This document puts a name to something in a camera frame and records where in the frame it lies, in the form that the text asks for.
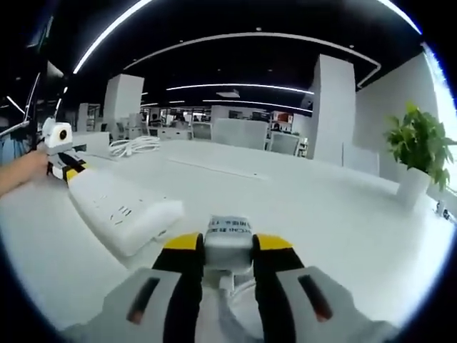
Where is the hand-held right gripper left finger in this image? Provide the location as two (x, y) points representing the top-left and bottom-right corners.
(59, 232), (205, 343)

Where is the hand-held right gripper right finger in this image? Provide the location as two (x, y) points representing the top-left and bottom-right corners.
(251, 233), (394, 343)

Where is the white power strip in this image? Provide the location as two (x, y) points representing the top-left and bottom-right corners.
(66, 166), (184, 259)

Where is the white charger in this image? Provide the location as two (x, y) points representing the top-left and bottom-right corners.
(202, 214), (255, 277)

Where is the white ceiling light strip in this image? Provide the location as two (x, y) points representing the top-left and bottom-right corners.
(166, 83), (316, 95)
(73, 0), (154, 75)
(202, 99), (314, 115)

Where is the white desk partition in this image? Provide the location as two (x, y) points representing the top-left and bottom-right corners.
(210, 117), (268, 151)

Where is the person's left hand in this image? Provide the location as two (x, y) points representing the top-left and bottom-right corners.
(21, 151), (50, 182)

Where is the white low cabinet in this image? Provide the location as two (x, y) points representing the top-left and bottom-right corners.
(72, 131), (112, 159)

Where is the white office chair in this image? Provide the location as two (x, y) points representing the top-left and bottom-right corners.
(191, 122), (214, 141)
(269, 131), (301, 157)
(114, 121), (130, 141)

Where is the potted green plant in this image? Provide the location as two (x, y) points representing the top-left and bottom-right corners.
(383, 101), (457, 211)

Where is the white coiled cable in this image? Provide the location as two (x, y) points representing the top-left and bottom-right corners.
(108, 134), (162, 159)

